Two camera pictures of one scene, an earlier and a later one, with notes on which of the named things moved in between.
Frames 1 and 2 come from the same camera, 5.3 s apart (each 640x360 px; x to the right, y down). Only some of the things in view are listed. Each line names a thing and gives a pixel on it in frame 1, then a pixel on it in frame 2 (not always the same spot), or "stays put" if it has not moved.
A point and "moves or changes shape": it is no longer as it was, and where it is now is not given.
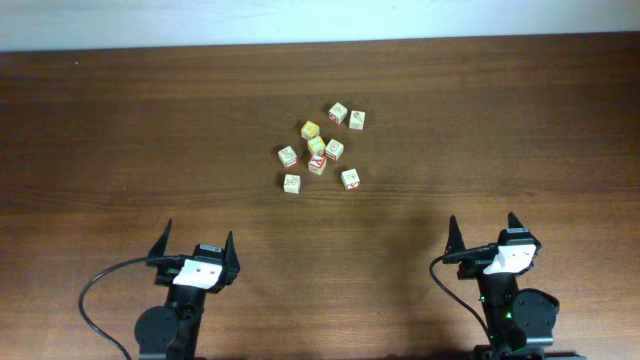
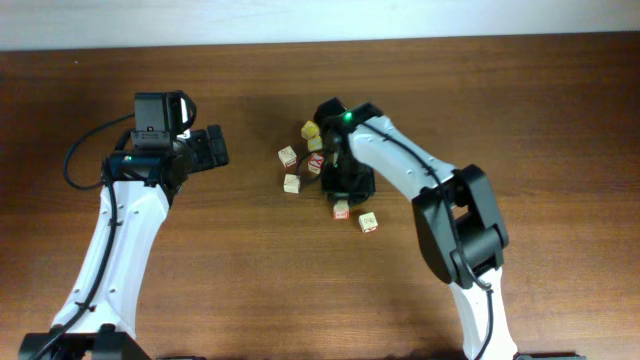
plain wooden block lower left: (292, 183) stays put
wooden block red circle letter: (334, 149) moves or changes shape
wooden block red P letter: (350, 178) moves or changes shape
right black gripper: (467, 255) -> (348, 181)
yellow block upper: (310, 130) stays put
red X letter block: (317, 163) stays put
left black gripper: (228, 264) -> (205, 157)
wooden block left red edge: (288, 156) stays put
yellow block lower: (316, 144) stays put
